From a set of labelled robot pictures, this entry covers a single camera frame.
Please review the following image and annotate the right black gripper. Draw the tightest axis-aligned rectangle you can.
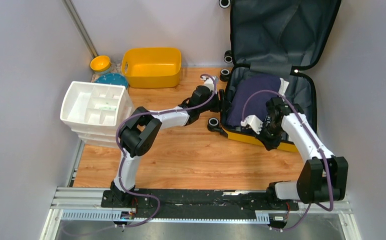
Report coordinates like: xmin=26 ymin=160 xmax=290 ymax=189
xmin=253 ymin=121 xmax=284 ymax=151

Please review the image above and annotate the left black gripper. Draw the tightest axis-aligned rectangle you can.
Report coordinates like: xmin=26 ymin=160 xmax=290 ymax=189
xmin=199 ymin=90 xmax=234 ymax=115

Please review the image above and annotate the navy blue garment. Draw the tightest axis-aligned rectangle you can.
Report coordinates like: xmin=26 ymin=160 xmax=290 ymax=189
xmin=226 ymin=73 xmax=283 ymax=127

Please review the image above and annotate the yellow plastic basket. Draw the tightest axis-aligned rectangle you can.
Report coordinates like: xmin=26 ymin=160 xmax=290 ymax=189
xmin=121 ymin=47 xmax=182 ymax=89

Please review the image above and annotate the yellow Pikachu suitcase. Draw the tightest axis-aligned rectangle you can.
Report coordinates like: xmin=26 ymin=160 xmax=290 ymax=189
xmin=207 ymin=0 xmax=341 ymax=145

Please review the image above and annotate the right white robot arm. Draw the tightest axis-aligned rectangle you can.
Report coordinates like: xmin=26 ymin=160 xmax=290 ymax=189
xmin=256 ymin=97 xmax=348 ymax=210

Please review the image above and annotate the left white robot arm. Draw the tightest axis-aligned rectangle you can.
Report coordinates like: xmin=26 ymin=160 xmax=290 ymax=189
xmin=104 ymin=85 xmax=223 ymax=208

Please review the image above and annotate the white folded garment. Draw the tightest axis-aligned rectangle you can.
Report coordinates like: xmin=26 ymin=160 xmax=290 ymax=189
xmin=278 ymin=77 xmax=290 ymax=96

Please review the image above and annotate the teal dotted plate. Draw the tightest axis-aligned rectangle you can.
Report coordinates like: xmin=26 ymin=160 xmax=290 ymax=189
xmin=95 ymin=73 xmax=129 ymax=88

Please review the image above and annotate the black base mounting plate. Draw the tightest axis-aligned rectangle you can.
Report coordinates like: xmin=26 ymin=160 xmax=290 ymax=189
xmin=101 ymin=188 xmax=299 ymax=224

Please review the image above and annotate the patterned cloth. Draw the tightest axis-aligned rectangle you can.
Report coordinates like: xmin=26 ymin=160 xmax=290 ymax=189
xmin=91 ymin=62 xmax=122 ymax=83

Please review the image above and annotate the white plastic drawer organizer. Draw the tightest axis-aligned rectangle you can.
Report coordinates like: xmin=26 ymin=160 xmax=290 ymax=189
xmin=60 ymin=81 xmax=135 ymax=149

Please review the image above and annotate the yellow bowl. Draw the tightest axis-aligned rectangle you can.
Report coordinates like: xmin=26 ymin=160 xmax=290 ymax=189
xmin=90 ymin=55 xmax=112 ymax=73

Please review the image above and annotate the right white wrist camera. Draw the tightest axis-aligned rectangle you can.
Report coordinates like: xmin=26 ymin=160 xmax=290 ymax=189
xmin=240 ymin=115 xmax=263 ymax=134

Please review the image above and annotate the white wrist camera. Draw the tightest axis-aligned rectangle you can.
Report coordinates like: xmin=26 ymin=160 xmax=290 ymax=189
xmin=200 ymin=75 xmax=219 ymax=91
xmin=240 ymin=115 xmax=263 ymax=134

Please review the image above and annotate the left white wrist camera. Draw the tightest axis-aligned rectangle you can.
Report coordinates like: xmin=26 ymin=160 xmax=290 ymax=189
xmin=200 ymin=75 xmax=219 ymax=91

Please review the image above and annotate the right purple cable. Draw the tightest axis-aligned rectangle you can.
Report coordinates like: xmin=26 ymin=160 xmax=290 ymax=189
xmin=241 ymin=89 xmax=335 ymax=232

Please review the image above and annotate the purple cable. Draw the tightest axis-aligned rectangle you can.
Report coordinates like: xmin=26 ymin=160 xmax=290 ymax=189
xmin=115 ymin=74 xmax=218 ymax=228
xmin=241 ymin=89 xmax=335 ymax=232

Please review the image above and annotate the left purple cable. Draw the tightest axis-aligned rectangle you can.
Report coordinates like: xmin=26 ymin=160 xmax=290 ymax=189
xmin=115 ymin=74 xmax=218 ymax=228

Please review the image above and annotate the aluminium frame rail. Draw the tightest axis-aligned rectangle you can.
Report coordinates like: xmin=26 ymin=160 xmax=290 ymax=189
xmin=39 ymin=139 xmax=362 ymax=240

